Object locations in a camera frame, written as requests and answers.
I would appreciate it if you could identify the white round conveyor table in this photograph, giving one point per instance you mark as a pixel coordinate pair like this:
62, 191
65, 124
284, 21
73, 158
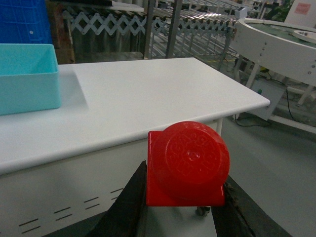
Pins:
262, 43

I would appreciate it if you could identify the light blue plastic box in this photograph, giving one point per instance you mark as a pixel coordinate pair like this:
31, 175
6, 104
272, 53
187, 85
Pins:
29, 78

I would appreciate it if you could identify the white control box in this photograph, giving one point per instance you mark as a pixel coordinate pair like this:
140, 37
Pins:
271, 90

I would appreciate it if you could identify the red toy block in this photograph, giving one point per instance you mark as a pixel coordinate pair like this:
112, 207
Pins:
188, 164

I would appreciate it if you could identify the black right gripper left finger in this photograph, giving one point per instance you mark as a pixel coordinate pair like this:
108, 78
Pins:
126, 217

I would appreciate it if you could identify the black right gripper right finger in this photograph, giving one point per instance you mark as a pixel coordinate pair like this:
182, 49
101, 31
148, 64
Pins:
241, 216

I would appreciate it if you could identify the blue crate top right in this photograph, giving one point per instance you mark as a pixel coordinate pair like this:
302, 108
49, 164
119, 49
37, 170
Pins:
24, 21

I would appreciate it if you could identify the white work table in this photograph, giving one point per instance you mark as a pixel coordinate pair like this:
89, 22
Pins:
59, 167

